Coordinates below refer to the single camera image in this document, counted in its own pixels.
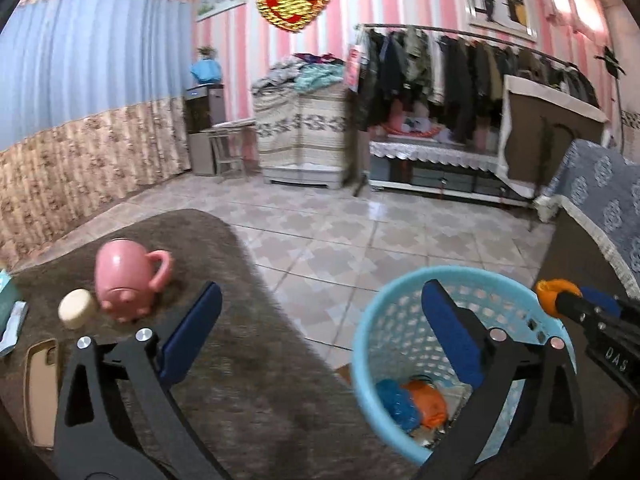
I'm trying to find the pink pig mug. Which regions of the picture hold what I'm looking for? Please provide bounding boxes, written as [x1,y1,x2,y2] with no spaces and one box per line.
[94,239,174,322]

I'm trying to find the blue plastic bag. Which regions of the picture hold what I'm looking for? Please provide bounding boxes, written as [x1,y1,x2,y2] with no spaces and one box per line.
[375,379,422,434]

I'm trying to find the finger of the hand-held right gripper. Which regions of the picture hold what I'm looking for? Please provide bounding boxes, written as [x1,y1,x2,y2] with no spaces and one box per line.
[555,291,608,328]
[580,286,640,318]

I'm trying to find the small metal stool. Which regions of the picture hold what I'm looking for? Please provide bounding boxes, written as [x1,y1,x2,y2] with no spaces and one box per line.
[202,118,257,184]

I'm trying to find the blue vase with plant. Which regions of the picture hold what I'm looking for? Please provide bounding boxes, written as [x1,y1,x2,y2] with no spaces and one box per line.
[189,46,224,86]

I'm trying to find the low cabinet with lace cloth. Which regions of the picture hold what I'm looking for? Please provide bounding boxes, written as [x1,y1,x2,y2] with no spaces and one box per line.
[368,137,532,207]

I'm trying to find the framed wall picture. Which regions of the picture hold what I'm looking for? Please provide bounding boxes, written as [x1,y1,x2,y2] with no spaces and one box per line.
[462,0,539,44]

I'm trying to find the metal clothes rack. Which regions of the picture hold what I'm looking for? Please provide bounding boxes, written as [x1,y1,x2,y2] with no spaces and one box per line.
[350,23,602,221]

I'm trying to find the pile of clothes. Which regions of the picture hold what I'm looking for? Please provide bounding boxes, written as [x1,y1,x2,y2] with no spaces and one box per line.
[251,52,347,95]

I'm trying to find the blue patterned cover cloth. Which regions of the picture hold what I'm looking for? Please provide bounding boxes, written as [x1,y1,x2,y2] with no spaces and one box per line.
[536,138,640,287]

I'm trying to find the white tissue packet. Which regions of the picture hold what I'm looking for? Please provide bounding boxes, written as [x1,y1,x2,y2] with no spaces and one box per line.
[0,301,30,357]

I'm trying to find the dark water dispenser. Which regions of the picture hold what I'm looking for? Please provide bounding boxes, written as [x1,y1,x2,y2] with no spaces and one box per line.
[182,84,226,177]

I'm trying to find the pink window curtain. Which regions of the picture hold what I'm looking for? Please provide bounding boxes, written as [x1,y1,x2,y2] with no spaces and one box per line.
[540,0,609,37]

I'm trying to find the orange plastic bag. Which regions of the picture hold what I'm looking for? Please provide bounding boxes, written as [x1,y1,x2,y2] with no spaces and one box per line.
[402,379,449,429]

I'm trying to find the row of hanging clothes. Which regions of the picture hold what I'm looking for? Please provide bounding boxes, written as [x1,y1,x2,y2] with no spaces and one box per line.
[357,27,599,147]

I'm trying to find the blue curtain with floral trim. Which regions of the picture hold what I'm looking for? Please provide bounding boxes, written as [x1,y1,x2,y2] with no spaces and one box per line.
[0,0,197,271]

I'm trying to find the cabinet under patterned cloth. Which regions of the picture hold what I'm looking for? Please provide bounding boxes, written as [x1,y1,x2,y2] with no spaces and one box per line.
[251,87,354,191]

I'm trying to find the white round lid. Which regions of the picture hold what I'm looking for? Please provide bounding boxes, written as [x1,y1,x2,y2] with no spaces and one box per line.
[58,288,96,330]

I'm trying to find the teal cardboard box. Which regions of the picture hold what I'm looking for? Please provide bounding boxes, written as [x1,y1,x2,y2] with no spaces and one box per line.
[0,269,24,307]

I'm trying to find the dark wall ornament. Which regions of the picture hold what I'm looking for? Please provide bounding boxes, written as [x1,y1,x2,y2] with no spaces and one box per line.
[595,45,627,79]

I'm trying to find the brown board with white trim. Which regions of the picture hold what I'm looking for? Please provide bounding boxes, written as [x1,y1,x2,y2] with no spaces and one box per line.
[497,74,612,202]

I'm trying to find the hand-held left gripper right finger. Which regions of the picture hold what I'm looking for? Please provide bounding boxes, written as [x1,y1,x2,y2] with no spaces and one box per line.
[412,280,587,480]

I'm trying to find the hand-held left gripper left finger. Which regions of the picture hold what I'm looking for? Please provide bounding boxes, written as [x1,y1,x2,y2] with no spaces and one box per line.
[52,281,228,480]

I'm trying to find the pink plastic basin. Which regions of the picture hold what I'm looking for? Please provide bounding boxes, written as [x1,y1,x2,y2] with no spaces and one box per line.
[384,114,452,142]

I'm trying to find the light blue plastic basket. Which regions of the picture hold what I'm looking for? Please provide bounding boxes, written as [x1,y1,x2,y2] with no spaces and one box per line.
[350,266,574,467]

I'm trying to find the long brown cardboard strip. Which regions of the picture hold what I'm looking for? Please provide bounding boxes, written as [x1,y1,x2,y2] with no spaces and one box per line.
[23,338,60,449]

